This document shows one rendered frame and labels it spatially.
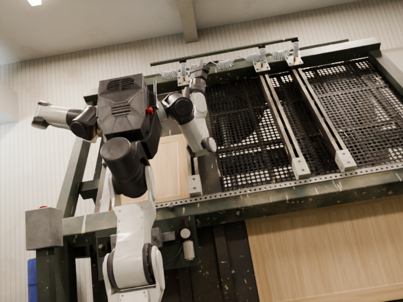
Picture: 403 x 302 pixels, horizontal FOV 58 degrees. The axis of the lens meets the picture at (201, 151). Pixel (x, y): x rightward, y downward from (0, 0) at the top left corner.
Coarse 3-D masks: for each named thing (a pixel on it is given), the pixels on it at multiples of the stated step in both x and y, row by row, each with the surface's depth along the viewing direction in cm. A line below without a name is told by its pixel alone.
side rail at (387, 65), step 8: (368, 56) 264; (376, 56) 255; (384, 56) 253; (376, 64) 254; (384, 64) 246; (392, 64) 245; (384, 72) 244; (392, 72) 238; (400, 72) 237; (392, 80) 236; (400, 80) 230; (400, 88) 228
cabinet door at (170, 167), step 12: (168, 144) 225; (180, 144) 223; (156, 156) 218; (168, 156) 217; (180, 156) 214; (156, 168) 211; (168, 168) 209; (180, 168) 207; (156, 180) 203; (168, 180) 202; (180, 180) 200; (156, 192) 197; (168, 192) 195; (180, 192) 193
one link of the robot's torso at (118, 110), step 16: (112, 80) 159; (128, 80) 162; (144, 80) 160; (112, 96) 153; (128, 96) 152; (144, 96) 153; (112, 112) 150; (128, 112) 149; (144, 112) 148; (160, 112) 165; (112, 128) 147; (128, 128) 146; (144, 128) 149; (160, 128) 167; (144, 144) 156
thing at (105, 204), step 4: (108, 168) 214; (108, 172) 211; (104, 180) 206; (104, 184) 204; (104, 188) 202; (108, 188) 201; (104, 192) 199; (108, 192) 199; (104, 196) 197; (108, 196) 197; (104, 200) 195; (108, 200) 195; (104, 204) 193; (108, 204) 192; (100, 208) 191; (104, 208) 191; (108, 208) 190
